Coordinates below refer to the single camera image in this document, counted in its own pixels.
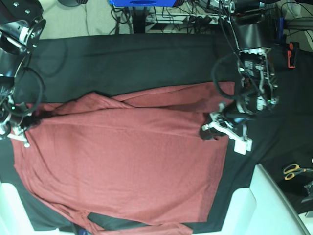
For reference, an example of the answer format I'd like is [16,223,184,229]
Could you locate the white table frame right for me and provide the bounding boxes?
[221,164,310,235]

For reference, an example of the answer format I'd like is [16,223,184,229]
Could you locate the red and black clamp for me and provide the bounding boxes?
[287,42,300,69]

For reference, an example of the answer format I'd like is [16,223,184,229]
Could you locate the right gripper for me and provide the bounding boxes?
[0,76,31,147]

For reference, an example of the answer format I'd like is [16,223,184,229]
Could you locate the blue clamp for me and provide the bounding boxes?
[273,17,284,44]
[72,224,91,235]

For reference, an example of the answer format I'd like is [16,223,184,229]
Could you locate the black stand post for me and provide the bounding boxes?
[130,7,148,34]

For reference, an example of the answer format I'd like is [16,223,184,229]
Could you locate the blue clamp at right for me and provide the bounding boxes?
[273,17,284,44]

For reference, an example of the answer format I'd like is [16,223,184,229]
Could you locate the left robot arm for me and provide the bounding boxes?
[199,0,279,155]

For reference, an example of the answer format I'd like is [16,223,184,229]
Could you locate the blue plastic box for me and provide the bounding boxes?
[108,0,176,7]

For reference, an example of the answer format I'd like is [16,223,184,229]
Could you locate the blue clamp at bottom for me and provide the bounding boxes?
[72,224,91,235]

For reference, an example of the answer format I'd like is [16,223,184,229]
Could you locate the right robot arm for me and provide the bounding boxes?
[0,0,46,148]

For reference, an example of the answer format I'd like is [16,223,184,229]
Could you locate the red long-sleeve shirt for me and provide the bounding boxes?
[12,82,228,235]

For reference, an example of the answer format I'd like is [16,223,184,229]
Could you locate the yellow-handled scissors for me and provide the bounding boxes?
[283,164,313,181]

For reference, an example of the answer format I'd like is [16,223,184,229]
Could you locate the black table cloth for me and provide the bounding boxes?
[0,34,313,235]

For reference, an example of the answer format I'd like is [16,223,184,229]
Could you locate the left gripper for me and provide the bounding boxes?
[200,47,279,154]

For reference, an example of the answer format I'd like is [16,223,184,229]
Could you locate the white power strip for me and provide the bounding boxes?
[146,13,219,25]

